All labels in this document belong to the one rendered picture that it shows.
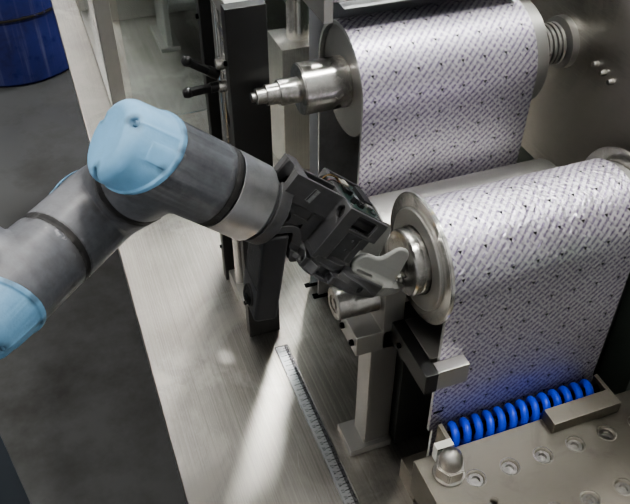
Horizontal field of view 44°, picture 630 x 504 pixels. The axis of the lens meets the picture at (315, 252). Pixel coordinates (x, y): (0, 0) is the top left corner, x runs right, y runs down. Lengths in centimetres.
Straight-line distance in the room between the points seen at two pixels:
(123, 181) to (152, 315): 69
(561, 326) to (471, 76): 32
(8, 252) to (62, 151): 280
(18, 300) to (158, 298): 70
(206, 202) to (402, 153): 40
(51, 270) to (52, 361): 188
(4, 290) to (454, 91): 58
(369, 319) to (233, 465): 30
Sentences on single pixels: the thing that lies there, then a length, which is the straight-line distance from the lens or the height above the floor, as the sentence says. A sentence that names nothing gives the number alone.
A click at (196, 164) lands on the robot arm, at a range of 64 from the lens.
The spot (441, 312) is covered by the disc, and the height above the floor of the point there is 122.
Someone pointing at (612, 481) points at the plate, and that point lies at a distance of 98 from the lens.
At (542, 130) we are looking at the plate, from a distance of 120.
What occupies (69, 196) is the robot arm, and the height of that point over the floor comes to 141.
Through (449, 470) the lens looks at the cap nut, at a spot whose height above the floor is 106.
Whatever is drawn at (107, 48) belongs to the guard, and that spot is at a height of 109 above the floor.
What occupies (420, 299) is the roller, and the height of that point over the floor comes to 121.
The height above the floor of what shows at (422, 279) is 126.
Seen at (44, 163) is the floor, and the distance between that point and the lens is 339.
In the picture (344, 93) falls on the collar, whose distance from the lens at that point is 96.
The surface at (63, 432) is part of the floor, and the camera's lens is 234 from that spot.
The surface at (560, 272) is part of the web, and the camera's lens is 88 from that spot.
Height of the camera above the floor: 180
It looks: 41 degrees down
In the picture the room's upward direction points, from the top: straight up
